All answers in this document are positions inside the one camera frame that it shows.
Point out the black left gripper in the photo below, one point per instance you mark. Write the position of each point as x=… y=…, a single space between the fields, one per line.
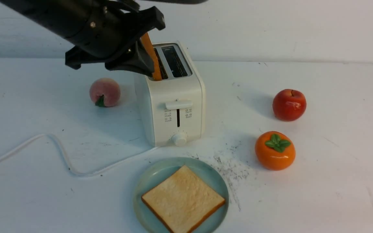
x=96 y=27

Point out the toast slice slot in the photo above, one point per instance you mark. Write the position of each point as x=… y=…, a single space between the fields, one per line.
x=183 y=201
x=146 y=41

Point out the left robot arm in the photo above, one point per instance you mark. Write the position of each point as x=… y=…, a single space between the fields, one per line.
x=34 y=10

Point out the white toaster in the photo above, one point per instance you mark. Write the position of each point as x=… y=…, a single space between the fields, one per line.
x=172 y=110

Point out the pink peach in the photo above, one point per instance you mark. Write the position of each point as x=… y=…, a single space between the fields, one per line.
x=105 y=92

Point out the light green plate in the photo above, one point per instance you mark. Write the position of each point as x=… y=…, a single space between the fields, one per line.
x=163 y=169

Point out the red apple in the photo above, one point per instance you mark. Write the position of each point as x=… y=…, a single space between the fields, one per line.
x=289 y=105

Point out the orange persimmon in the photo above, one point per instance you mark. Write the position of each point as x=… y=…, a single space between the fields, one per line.
x=275 y=151

